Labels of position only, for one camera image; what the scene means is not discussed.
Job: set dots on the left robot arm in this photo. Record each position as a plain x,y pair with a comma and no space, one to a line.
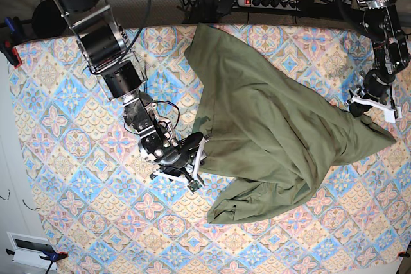
381,24

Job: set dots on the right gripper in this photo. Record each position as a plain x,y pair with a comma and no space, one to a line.
176,161

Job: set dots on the black round stool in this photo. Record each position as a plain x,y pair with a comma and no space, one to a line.
47,21

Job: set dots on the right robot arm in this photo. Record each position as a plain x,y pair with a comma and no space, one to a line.
110,57

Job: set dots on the green t-shirt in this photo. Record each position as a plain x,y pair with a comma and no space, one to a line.
273,136

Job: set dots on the orange clamp bottom right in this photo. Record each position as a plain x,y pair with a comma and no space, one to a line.
404,254

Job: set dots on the blue clamp bottom left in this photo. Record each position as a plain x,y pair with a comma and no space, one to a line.
51,256

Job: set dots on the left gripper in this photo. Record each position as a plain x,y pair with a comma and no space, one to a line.
375,92

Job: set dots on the patterned tablecloth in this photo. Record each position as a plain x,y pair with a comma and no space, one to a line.
96,201

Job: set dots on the white power strip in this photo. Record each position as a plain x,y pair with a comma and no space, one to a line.
268,4

